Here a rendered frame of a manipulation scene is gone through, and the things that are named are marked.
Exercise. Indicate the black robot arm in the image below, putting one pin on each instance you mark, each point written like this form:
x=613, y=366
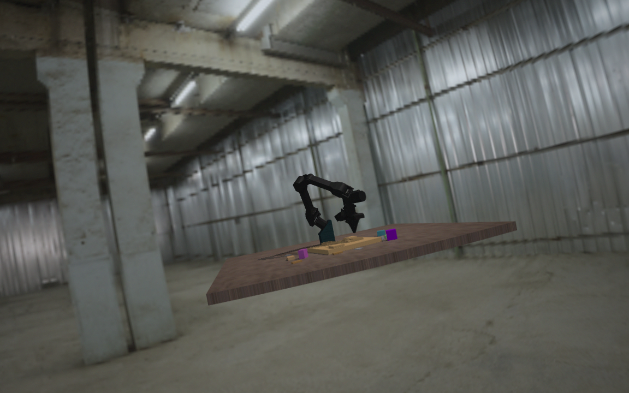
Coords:
x=336, y=188

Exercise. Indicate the tan puzzle board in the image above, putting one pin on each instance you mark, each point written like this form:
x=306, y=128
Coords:
x=347, y=243

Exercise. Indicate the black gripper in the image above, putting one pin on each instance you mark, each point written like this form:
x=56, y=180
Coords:
x=353, y=218

